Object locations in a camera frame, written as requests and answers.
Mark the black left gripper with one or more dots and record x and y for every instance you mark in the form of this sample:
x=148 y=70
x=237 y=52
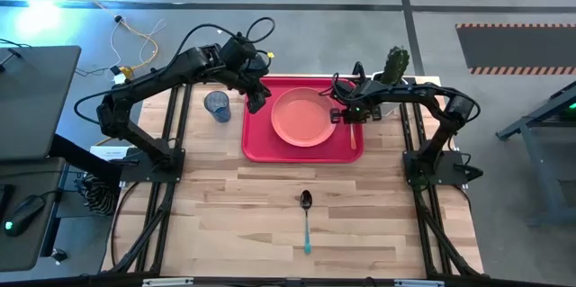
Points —
x=249 y=75

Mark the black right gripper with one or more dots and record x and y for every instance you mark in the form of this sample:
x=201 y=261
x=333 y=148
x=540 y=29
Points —
x=348 y=116

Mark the blue faceted plastic cup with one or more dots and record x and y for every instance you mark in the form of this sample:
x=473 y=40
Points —
x=218 y=107

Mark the orange plastic plate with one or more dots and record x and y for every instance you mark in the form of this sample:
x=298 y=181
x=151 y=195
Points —
x=303 y=117

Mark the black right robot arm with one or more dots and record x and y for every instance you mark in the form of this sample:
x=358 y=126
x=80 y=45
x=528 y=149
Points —
x=414 y=92

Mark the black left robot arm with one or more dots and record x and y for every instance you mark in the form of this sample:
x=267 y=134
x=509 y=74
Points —
x=157 y=75

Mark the red plastic tray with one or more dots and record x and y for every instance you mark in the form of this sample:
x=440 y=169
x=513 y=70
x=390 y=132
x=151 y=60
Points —
x=261 y=143

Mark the green cactus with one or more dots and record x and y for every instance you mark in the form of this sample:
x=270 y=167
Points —
x=396 y=64

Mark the white paper sheet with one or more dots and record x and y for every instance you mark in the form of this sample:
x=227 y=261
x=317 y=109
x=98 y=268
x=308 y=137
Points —
x=108 y=153

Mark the black mat with striped edge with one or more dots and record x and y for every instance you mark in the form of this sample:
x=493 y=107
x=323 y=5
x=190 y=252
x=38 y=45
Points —
x=517 y=48

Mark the black white striped cloth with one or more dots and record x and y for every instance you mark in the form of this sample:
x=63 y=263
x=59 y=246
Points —
x=101 y=194

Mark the dark grey desk monitor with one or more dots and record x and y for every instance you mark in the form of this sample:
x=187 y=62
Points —
x=36 y=102

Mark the black computer mouse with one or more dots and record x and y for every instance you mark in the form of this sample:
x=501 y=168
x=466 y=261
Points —
x=23 y=217

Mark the dark grey desk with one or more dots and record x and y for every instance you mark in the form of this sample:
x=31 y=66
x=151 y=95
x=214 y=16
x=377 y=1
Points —
x=22 y=251

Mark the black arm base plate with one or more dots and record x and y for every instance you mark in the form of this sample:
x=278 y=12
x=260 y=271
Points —
x=452 y=170
x=135 y=171

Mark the black aluminium rail frame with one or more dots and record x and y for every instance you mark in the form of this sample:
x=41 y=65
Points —
x=155 y=224
x=427 y=224

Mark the grey metal table frame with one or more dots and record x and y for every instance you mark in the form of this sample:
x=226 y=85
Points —
x=533 y=152

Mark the black table frame bar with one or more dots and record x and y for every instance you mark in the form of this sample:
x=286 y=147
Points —
x=270 y=283

